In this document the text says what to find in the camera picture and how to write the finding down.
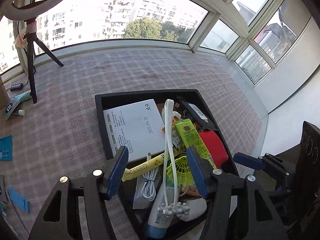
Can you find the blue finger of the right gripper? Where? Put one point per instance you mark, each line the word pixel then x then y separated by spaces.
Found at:
pixel 248 161

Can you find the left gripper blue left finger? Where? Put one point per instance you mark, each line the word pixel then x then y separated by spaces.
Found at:
pixel 59 217

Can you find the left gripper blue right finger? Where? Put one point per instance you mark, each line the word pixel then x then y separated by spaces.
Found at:
pixel 239 208

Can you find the blue plastic card holder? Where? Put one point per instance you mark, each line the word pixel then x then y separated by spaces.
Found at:
pixel 19 200

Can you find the red cloth pouch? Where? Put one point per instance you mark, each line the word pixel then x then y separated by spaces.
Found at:
pixel 215 147

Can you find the black wet wipes pack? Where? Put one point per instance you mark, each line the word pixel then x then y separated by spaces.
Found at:
pixel 197 114

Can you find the white beaded massager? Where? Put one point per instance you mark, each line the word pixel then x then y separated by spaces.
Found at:
pixel 174 208

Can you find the long yellow straw packet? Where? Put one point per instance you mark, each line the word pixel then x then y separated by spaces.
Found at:
pixel 131 173

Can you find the lime green tube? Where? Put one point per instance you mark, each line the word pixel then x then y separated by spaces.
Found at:
pixel 191 137

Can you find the grey tg sachet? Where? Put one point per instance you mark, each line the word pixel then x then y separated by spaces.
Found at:
pixel 10 107
pixel 3 196

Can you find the white roll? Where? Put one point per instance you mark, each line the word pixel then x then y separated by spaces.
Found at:
pixel 197 207

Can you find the orange barcode packet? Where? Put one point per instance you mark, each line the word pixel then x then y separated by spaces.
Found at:
pixel 189 191

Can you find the yellow shuttlecock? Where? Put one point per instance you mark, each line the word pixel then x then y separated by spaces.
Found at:
pixel 183 173

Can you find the black storage box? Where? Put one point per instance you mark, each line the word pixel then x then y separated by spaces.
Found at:
pixel 109 101

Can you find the blue flat sachet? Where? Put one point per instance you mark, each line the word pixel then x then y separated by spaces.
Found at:
pixel 6 148

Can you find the white lotion bottle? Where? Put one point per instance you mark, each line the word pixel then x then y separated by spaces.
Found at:
pixel 158 222

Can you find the green white lip balm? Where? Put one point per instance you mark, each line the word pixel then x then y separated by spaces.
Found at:
pixel 19 112

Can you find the white paper box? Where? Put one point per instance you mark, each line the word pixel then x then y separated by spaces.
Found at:
pixel 137 126

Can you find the teal hand cream tube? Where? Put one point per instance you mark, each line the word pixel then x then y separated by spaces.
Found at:
pixel 25 96

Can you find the black tripod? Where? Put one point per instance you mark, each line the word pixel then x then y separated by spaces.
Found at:
pixel 31 36

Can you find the white ring light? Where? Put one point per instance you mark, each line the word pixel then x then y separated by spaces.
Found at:
pixel 30 11

